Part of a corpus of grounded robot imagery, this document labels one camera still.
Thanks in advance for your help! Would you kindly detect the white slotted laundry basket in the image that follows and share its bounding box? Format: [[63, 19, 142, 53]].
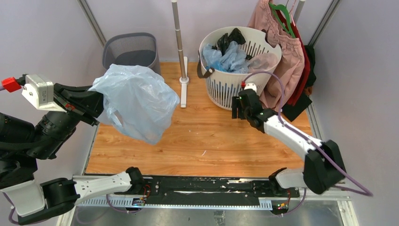
[[197, 26, 282, 110]]

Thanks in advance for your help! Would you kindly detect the light blue plastic bag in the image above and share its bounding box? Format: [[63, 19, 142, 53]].
[[89, 64, 180, 145]]

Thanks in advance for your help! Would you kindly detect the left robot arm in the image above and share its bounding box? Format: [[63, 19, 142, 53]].
[[0, 81, 145, 226]]

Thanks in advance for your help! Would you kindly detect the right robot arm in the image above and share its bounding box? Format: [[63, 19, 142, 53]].
[[232, 89, 346, 197]]

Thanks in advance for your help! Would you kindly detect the grey mesh trash bin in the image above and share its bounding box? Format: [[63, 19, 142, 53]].
[[102, 32, 161, 75]]

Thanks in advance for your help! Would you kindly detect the pink hanging garment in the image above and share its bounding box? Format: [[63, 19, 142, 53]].
[[248, 0, 305, 111]]

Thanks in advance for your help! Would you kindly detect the pink plastic bag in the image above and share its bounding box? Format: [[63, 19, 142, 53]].
[[248, 52, 278, 73]]

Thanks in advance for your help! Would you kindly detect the bright blue plastic bag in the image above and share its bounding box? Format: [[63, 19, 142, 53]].
[[202, 41, 249, 74]]

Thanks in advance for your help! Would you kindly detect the black garment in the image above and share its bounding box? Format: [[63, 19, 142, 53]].
[[282, 45, 317, 121]]

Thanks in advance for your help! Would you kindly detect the black plastic bag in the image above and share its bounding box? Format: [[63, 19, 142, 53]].
[[211, 28, 247, 55]]

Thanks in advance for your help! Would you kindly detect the white rack base foot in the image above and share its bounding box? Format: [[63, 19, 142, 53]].
[[179, 56, 190, 108]]

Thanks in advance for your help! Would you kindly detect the dark red garment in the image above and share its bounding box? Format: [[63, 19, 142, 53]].
[[274, 18, 308, 104]]

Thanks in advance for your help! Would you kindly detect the green clothes hanger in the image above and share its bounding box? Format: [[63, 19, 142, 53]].
[[269, 2, 296, 38]]

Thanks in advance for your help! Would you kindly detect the silver clothes rack pole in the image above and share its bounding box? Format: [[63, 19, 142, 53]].
[[171, 0, 189, 84]]

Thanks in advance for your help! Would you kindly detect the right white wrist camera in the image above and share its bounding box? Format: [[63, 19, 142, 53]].
[[241, 81, 257, 93]]

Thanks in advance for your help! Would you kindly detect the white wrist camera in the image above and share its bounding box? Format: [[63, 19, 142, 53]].
[[241, 81, 257, 93], [1, 74, 68, 112]]

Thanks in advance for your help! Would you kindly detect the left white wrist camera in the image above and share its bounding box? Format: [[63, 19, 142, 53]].
[[1, 74, 68, 112]]

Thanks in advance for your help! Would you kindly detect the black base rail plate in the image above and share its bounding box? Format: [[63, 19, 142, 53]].
[[113, 175, 301, 207]]

